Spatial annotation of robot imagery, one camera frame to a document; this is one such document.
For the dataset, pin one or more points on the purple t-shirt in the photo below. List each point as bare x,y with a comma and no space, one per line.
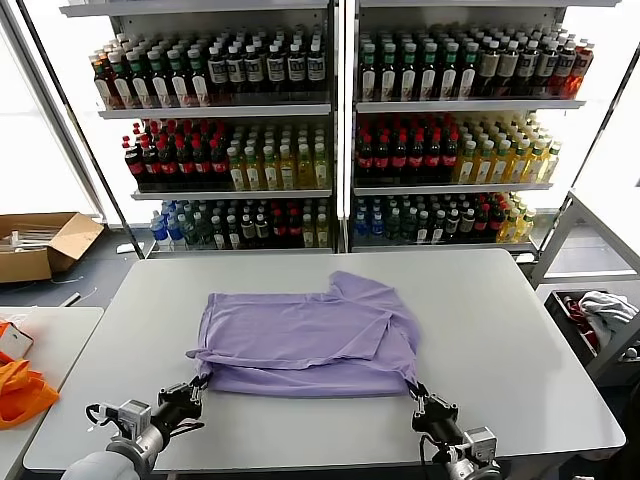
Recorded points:
300,340

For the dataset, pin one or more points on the black plastic crate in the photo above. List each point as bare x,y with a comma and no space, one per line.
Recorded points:
555,307

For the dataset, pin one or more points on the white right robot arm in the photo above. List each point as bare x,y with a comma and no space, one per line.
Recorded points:
465,467

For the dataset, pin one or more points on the small white flat object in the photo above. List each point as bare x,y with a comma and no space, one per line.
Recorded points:
125,248

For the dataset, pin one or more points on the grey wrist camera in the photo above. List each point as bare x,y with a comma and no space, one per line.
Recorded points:
481,440
134,412

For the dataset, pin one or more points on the dark bottle beige label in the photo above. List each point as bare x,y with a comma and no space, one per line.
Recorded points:
509,67
491,67

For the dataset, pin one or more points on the white grey crumpled cloth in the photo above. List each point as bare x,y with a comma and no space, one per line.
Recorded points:
607,310

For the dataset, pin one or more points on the small white orange box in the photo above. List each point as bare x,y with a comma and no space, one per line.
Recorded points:
15,345

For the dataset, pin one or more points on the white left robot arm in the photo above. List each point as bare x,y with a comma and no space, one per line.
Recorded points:
135,445

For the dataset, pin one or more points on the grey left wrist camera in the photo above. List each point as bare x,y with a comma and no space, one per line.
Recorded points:
134,412

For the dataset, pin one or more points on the white sticks bundle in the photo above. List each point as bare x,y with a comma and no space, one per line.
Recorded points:
25,242

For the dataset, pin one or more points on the green water bottle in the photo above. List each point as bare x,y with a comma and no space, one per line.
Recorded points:
408,227
188,232
393,227

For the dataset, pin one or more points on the grey metal shelf rack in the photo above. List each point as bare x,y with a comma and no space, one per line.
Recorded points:
470,105
215,111

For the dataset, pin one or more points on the dark tea bottle white label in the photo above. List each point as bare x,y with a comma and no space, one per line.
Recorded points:
160,82
233,235
423,230
369,75
121,85
428,75
140,85
438,230
218,235
468,75
448,75
388,75
200,80
180,82
408,75

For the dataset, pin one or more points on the blue water bottle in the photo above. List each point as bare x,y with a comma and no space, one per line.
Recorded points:
174,232
159,232
362,229
377,229

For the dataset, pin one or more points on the orange cloth bag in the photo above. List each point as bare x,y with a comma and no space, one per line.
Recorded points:
22,395

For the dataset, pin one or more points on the red patterned cloth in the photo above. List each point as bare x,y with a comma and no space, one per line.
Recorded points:
575,310

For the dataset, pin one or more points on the yellow juice bottle white cap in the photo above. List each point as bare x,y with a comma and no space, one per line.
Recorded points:
253,175
287,174
502,167
321,172
322,234
304,172
519,167
551,167
536,167
511,227
526,227
309,234
467,167
237,175
484,167
270,174

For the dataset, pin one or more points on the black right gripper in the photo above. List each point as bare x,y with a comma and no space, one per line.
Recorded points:
437,425

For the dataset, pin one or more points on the brown cardboard box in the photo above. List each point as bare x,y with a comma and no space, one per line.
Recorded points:
75,239

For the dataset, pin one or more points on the dark drink bottle black label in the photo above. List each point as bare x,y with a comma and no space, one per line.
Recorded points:
248,232
565,67
275,69
235,70
315,67
528,67
262,232
453,225
296,69
254,70
547,67
217,72
468,225

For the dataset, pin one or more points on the small grey metal strip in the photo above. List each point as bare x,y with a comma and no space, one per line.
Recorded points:
70,299

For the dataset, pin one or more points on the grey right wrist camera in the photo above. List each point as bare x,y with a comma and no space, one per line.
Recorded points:
481,440

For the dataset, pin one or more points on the cola bottle red cap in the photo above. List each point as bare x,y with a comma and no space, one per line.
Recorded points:
219,166
151,167
202,166
450,160
482,225
169,167
496,224
398,160
433,160
294,231
279,231
185,167
365,160
415,160
135,167
382,160

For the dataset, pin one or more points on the grey metal table frame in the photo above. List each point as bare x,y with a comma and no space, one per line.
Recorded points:
551,245

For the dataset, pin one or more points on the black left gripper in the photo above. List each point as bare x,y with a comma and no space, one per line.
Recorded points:
177,414

